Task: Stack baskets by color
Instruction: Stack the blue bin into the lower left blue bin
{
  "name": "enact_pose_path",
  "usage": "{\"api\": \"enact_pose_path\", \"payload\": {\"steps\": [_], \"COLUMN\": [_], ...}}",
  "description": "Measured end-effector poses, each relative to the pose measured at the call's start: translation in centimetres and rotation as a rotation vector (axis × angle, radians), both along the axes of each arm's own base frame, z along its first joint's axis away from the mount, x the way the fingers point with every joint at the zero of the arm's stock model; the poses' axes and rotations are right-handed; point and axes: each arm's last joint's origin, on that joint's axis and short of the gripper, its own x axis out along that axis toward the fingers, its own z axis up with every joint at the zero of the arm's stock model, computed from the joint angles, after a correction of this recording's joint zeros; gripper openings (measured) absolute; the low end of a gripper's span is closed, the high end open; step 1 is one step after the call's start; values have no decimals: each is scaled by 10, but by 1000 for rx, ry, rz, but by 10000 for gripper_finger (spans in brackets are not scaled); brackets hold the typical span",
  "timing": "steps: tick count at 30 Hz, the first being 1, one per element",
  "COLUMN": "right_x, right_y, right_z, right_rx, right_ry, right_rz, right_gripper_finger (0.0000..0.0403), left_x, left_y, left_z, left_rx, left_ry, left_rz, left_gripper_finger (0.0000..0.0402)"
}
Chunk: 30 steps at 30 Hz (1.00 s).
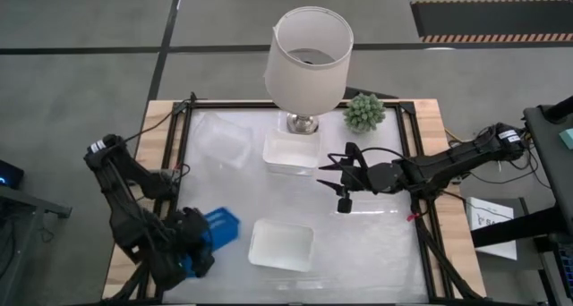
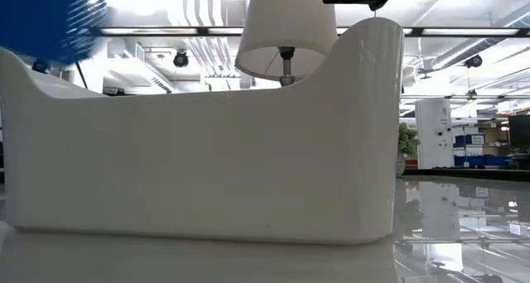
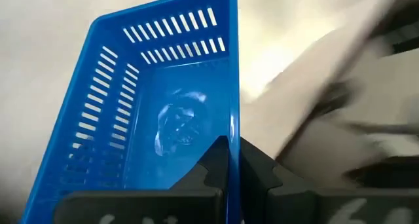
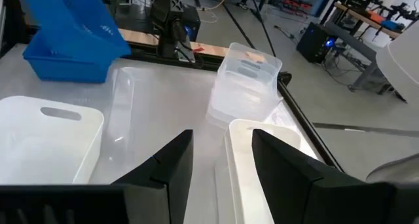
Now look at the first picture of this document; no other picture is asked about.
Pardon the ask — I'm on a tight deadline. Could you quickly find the blue plastic crate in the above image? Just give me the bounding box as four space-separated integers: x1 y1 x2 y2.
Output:
554 247 573 289

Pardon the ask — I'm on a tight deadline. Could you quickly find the black stand base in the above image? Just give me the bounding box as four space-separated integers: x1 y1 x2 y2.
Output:
343 86 399 100

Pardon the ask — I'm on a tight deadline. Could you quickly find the green succulent plant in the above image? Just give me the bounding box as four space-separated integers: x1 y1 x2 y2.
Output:
342 93 387 134

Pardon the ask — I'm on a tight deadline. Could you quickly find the black side table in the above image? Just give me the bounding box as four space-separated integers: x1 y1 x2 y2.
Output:
523 95 573 235

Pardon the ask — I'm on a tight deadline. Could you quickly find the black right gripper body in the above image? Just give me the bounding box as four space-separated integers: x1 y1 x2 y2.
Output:
337 143 372 214

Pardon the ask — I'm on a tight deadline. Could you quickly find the black floor cable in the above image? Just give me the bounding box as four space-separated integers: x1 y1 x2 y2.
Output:
467 160 552 186

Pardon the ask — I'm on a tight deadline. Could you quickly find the black aluminium table frame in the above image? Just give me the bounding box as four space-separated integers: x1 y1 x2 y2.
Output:
105 98 487 305

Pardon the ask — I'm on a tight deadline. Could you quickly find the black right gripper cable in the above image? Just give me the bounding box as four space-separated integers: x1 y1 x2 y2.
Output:
328 145 408 164

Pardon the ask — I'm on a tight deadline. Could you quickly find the white plastic basket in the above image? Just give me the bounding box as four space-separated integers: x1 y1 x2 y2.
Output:
247 217 316 274
261 129 322 176

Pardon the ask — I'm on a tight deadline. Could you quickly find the black device blue light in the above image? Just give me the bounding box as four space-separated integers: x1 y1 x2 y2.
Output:
0 159 26 191

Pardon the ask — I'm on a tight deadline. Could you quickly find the black hazard striped floor mat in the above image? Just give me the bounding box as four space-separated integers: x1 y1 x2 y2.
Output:
410 0 573 43

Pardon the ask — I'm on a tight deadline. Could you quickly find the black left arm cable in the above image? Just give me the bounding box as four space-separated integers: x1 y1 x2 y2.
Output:
120 93 198 144

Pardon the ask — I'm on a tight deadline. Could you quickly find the white shade table lamp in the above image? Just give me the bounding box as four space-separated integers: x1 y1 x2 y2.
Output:
263 5 355 135

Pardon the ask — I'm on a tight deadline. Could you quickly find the black stand leg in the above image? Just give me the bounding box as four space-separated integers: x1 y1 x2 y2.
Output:
469 205 573 249

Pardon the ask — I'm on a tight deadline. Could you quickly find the grey metal cart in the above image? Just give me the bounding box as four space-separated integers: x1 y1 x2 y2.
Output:
0 184 73 306

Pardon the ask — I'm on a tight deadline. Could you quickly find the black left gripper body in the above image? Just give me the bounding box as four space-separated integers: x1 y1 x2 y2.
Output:
174 206 216 279

